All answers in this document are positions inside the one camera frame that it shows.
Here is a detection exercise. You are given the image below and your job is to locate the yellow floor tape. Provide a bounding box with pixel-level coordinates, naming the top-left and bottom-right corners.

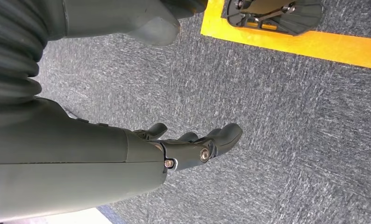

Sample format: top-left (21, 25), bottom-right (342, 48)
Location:
top-left (200, 0), bottom-right (371, 71)

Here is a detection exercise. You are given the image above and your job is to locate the black robot foot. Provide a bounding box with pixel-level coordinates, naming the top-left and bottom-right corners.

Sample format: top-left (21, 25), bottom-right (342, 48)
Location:
top-left (226, 0), bottom-right (324, 36)

